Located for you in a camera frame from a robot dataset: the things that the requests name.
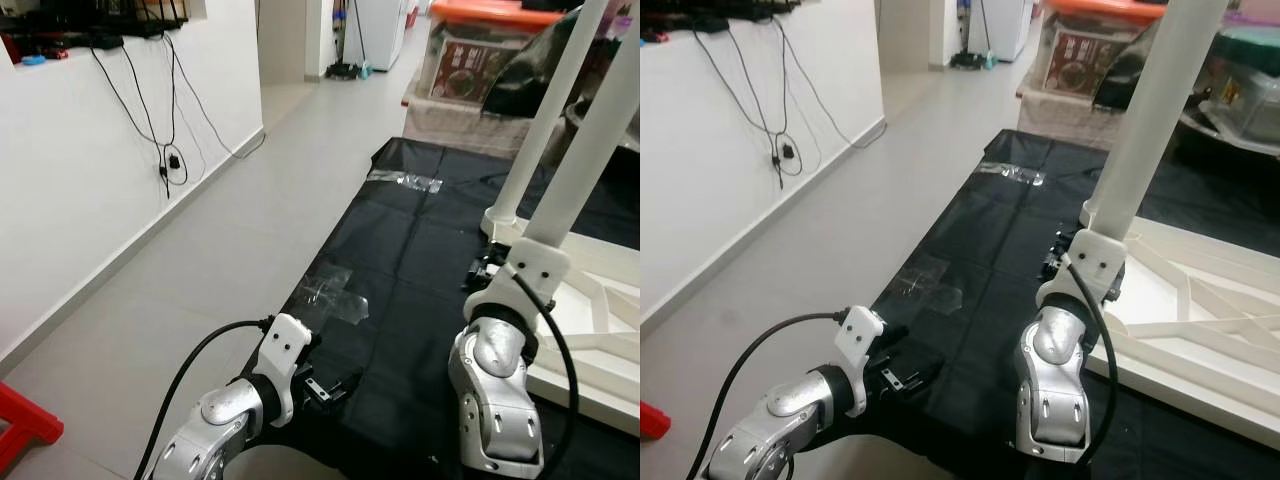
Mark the red floor object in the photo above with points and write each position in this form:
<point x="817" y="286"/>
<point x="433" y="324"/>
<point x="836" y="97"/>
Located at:
<point x="655" y="420"/>
<point x="25" y="415"/>

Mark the white plastic table top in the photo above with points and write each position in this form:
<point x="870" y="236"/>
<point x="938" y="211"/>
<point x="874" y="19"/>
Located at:
<point x="600" y="380"/>
<point x="1200" y="390"/>

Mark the orange lidded clear bin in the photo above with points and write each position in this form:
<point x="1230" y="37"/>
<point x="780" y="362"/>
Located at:
<point x="1100" y="6"/>
<point x="490" y="12"/>

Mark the green round pot lid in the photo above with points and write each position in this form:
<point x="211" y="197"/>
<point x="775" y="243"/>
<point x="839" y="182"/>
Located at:
<point x="1255" y="45"/>

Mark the black floor mop head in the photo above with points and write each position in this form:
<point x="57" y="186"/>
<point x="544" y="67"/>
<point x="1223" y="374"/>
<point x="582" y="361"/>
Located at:
<point x="970" y="62"/>
<point x="345" y="70"/>

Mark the red patterned box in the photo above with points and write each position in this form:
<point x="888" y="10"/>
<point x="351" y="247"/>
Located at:
<point x="470" y="68"/>
<point x="1085" y="60"/>

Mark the small red ledge object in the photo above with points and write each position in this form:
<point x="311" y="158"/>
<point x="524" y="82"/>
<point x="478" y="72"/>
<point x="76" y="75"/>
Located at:
<point x="57" y="54"/>
<point x="657" y="36"/>

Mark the black power adapter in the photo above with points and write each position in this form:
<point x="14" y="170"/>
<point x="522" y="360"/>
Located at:
<point x="175" y="162"/>
<point x="788" y="153"/>

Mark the black tablecloth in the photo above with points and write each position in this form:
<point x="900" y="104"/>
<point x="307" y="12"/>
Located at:
<point x="400" y="330"/>
<point x="960" y="330"/>

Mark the clear plastic storage box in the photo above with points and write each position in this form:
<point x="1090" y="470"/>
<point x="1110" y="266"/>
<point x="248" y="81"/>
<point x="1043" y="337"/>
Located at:
<point x="1250" y="100"/>

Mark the white fridge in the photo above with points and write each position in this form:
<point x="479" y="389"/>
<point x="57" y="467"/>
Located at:
<point x="1000" y="28"/>
<point x="378" y="30"/>

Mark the beige cloth covered crate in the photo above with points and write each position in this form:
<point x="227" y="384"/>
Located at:
<point x="450" y="125"/>
<point x="1060" y="120"/>

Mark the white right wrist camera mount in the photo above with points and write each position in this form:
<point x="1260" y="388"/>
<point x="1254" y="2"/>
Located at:
<point x="1095" y="265"/>
<point x="540" y="265"/>

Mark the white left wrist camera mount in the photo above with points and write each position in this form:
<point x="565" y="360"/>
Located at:
<point x="858" y="335"/>
<point x="285" y="345"/>

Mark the small blue ledge object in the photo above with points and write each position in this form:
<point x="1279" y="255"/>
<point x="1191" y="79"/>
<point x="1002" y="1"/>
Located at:
<point x="32" y="58"/>

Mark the clear tape cross patch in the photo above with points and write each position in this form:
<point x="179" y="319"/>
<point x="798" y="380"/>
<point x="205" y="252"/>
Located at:
<point x="335" y="297"/>
<point x="930" y="285"/>

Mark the clear tape strip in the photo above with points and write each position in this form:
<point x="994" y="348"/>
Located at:
<point x="1010" y="172"/>

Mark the black round basin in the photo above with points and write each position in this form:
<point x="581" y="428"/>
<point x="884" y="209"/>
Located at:
<point x="1220" y="150"/>

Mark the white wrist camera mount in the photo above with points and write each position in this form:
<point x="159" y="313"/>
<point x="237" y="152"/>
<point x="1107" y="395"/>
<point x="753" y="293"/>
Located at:
<point x="285" y="345"/>
<point x="858" y="335"/>
<point x="1095" y="265"/>
<point x="540" y="265"/>

